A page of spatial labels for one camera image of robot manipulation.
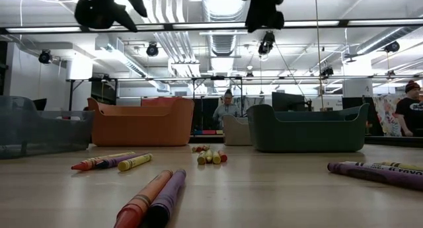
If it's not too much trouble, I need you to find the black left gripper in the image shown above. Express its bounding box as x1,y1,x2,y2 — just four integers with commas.
75,0,149,32

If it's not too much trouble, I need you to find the purple crayon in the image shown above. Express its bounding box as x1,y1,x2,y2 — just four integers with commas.
96,152,148,170
327,162,423,192
143,169,188,228

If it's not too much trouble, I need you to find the thin vertical pole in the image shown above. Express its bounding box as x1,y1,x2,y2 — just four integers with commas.
313,0,324,110

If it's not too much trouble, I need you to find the black beam with light panels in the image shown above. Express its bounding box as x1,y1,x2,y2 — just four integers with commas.
0,19,423,36

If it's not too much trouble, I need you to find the black computer monitor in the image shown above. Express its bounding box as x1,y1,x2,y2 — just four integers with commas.
271,91,313,112

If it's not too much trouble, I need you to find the red box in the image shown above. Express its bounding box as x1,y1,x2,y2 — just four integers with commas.
141,96,182,107

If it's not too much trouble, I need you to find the seated person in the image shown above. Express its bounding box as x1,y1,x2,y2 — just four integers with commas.
211,88,241,130

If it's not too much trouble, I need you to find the black folding table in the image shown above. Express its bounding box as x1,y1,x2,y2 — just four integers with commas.
65,76,120,112

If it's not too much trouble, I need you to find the white column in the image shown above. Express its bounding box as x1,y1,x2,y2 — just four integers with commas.
342,78,374,98

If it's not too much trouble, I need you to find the white plastic bin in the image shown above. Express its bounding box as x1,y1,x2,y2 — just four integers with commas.
222,114,254,147

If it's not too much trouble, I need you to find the orange plastic bin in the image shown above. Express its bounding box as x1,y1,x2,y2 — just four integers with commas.
87,96,196,147

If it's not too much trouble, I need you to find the teal plastic bin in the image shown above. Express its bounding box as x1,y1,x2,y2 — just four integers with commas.
246,102,370,153

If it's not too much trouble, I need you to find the small black monitor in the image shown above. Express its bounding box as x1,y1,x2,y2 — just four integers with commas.
32,98,48,112

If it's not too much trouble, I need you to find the translucent grey plastic bin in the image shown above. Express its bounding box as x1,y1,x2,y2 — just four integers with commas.
0,95,95,159

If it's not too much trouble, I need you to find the floral patterned cloth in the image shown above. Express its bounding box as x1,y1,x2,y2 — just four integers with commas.
372,94,423,138

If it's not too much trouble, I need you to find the red-orange crayon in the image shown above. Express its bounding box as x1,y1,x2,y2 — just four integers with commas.
113,169,174,228
71,152,133,171

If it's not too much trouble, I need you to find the standing person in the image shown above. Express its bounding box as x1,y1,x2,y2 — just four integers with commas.
395,79,423,137

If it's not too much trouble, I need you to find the black hanging camera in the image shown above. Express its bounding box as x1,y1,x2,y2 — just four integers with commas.
257,30,276,56

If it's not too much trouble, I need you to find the silver ventilation duct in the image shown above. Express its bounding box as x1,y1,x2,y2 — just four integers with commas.
200,0,248,57

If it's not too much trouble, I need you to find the black horizontal rail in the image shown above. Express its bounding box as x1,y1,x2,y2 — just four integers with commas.
117,74,423,82

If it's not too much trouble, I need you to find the silver angled duct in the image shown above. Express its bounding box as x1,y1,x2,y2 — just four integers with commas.
355,25,423,56

